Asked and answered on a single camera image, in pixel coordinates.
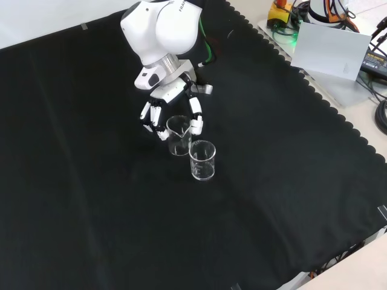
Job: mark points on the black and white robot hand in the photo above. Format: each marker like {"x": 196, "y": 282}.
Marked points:
{"x": 169, "y": 93}

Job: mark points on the clear glass beaker with spout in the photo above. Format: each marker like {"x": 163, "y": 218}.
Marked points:
{"x": 179, "y": 145}

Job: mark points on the clear glass beaker with print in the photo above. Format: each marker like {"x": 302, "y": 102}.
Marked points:
{"x": 202, "y": 166}

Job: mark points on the clear tape piece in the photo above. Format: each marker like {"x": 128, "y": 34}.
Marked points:
{"x": 84, "y": 27}

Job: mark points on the black table cloth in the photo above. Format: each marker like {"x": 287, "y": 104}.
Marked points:
{"x": 151, "y": 211}

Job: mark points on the yellow stop button box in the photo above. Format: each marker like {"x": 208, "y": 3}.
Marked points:
{"x": 278, "y": 13}

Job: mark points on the pale board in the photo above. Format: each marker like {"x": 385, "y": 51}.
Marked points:
{"x": 329, "y": 49}

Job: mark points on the grey tape piece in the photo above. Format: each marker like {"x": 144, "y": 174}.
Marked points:
{"x": 236, "y": 287}
{"x": 383, "y": 211}

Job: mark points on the black power adapter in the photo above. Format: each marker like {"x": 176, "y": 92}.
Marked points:
{"x": 375, "y": 62}

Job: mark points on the black tripod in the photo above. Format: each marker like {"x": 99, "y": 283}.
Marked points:
{"x": 379, "y": 30}

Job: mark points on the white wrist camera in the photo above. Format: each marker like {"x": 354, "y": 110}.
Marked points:
{"x": 145, "y": 78}

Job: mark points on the grey base plate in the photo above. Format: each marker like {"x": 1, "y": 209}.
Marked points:
{"x": 338, "y": 87}

